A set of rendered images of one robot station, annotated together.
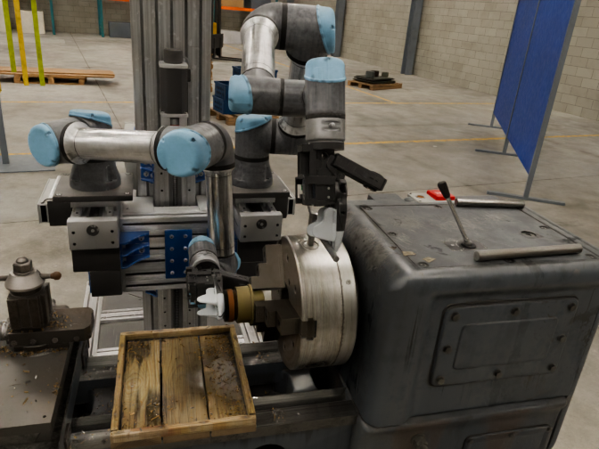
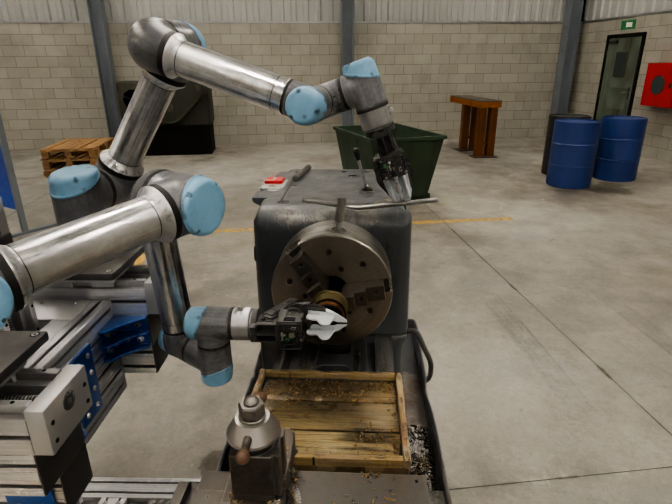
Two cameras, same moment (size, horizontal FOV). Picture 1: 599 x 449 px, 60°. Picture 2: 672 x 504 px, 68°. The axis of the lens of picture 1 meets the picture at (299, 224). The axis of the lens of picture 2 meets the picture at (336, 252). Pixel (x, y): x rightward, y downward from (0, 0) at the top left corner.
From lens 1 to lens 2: 1.29 m
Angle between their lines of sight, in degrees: 65
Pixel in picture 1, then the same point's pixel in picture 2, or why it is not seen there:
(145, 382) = (325, 442)
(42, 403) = (394, 485)
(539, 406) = not seen: hidden behind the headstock
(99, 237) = (76, 405)
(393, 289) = (408, 221)
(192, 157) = (220, 203)
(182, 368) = (310, 414)
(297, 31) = not seen: hidden behind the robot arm
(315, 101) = (380, 92)
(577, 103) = not seen: outside the picture
